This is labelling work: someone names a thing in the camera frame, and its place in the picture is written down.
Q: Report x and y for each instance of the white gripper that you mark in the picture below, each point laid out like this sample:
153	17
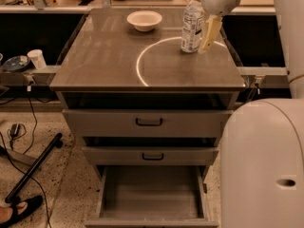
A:
216	0

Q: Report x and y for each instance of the clear plastic water bottle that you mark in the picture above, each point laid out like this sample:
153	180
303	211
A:
191	27

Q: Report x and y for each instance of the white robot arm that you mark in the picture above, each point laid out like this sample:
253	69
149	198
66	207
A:
262	147

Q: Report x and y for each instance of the grey drawer cabinet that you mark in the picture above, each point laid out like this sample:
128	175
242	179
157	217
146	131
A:
112	66

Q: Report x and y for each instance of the top drawer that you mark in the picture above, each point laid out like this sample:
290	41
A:
146	123

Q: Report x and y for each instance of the middle drawer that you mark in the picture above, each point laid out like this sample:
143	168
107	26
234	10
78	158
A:
150	155

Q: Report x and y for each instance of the open bottom drawer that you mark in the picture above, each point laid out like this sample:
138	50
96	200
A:
152	196

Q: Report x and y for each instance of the white bowl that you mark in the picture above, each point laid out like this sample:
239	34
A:
144	20

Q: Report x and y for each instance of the white paper cup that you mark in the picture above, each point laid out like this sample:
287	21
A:
37	58

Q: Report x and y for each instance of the dark blue bowl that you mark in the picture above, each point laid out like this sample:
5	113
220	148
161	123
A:
17	64

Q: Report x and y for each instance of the black pole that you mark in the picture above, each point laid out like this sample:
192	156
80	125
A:
13	194

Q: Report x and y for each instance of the black power adapter left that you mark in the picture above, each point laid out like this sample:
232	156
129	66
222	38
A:
14	131

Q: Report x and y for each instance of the black shoe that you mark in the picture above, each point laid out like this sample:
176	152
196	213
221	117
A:
12	214

